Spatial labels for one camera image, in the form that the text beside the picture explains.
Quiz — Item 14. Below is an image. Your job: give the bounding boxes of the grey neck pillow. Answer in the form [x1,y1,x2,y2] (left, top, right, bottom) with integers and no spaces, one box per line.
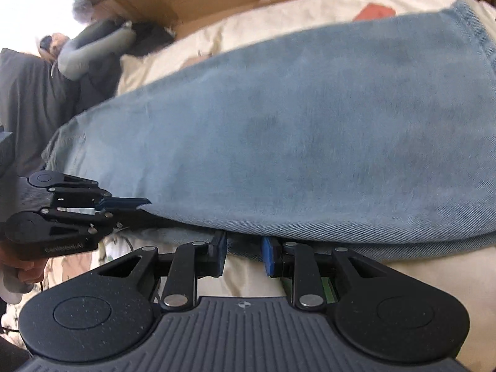
[57,19,137,80]

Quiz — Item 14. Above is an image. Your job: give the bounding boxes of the dark grey duvet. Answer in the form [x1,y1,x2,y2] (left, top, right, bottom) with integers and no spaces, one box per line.
[0,48,84,218]

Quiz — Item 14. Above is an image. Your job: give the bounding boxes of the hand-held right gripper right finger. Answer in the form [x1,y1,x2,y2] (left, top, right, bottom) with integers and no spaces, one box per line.
[261,236,392,311]

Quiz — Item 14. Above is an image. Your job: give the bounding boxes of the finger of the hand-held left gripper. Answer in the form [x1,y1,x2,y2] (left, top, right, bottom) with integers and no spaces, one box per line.
[42,211,125,238]
[48,174,152,210]

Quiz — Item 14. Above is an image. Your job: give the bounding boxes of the blue denim pants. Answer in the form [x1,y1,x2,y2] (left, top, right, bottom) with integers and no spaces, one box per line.
[41,0,496,262]

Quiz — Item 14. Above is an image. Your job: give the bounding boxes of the person's left hand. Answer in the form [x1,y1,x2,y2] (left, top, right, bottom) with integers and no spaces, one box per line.
[0,245,46,284]

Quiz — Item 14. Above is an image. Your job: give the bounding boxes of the cream bear print blanket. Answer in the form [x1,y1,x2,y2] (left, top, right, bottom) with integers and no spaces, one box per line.
[0,0,496,372]

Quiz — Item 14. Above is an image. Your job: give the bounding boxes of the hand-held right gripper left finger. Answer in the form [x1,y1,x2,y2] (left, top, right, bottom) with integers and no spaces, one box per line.
[99,230,228,312]

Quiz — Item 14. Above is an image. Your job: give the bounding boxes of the brown teddy bear toy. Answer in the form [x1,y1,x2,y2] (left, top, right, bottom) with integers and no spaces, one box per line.
[39,33,72,64]

